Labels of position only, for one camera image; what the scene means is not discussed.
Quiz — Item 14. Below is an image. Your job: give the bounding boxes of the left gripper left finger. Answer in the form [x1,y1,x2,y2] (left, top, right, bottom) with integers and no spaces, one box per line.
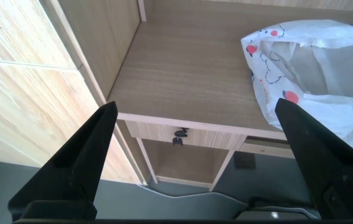
[7,101,119,222]

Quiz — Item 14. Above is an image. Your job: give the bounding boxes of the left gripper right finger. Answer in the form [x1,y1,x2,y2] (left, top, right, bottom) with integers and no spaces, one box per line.
[274,98,353,220]

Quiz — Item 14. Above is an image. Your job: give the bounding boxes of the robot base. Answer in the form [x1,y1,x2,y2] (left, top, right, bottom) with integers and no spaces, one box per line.
[94,184,322,220]

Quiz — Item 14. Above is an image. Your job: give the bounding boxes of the white printed plastic shopping bag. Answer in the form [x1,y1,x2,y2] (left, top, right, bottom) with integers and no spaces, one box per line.
[240,19,353,148]

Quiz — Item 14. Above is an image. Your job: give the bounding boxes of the wooden drawer with black lock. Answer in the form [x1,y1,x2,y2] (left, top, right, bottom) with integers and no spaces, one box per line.
[124,119,248,151]

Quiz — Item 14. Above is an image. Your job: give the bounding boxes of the wooden counter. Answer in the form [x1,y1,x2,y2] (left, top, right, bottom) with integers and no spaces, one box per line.
[39,0,353,192]

